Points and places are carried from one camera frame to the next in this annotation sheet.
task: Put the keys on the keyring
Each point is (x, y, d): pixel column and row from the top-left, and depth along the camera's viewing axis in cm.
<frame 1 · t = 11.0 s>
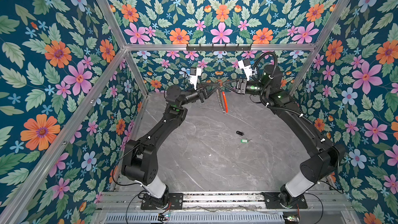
left hand: (220, 84, 62), fingers closed
right hand: (225, 83, 64), fingers closed
black tag key: (239, 132, 100), on the table
green tag key: (245, 141, 96), on the table

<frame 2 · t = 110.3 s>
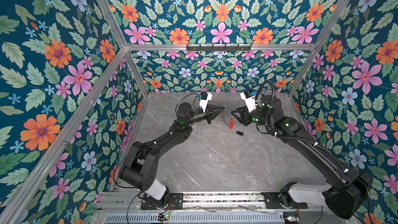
left hand: (225, 106, 70), fingers closed
right hand: (234, 109, 71), fingers open
metal keyring holder red handle: (231, 124, 82), point 19 cm above the table
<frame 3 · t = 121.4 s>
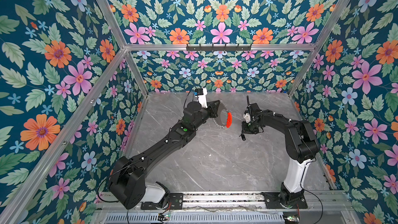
left hand: (223, 97, 70), fingers closed
right hand: (243, 130, 98), fingers closed
black tag key: (243, 137, 98), on the table
metal keyring holder red handle: (229, 120, 79), point 24 cm above the table
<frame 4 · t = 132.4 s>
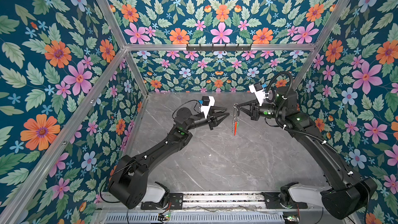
left hand: (228, 109, 64), fingers open
right hand: (239, 105, 66), fingers closed
